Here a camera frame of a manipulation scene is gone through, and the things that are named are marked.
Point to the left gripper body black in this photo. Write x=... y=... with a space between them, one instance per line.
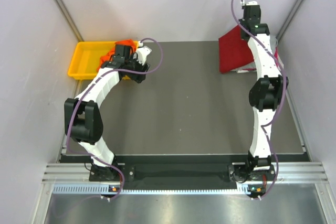
x=133 y=65

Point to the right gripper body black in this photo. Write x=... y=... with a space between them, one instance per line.
x=242 y=22

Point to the dark red t shirt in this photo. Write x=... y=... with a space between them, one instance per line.
x=234 y=53

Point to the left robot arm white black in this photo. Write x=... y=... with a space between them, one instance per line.
x=83 y=122

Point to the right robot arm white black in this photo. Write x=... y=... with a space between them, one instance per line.
x=266 y=94

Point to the orange t shirt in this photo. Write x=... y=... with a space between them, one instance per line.
x=128 y=42

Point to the folded grey t shirt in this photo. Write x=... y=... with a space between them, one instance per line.
x=273 y=43

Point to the yellow plastic bin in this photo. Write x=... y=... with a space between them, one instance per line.
x=86 y=59

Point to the folded pink white t shirt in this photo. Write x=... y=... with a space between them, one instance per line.
x=278 y=58

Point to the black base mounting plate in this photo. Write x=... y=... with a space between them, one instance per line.
x=223 y=172

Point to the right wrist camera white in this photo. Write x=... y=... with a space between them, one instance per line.
x=250 y=3

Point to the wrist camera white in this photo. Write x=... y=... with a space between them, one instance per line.
x=141 y=53
x=250 y=3

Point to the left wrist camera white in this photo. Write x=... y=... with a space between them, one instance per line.
x=141 y=53

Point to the grey slotted cable duct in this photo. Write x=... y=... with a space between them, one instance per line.
x=106 y=189

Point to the aluminium frame rail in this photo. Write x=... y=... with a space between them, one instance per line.
x=289 y=172

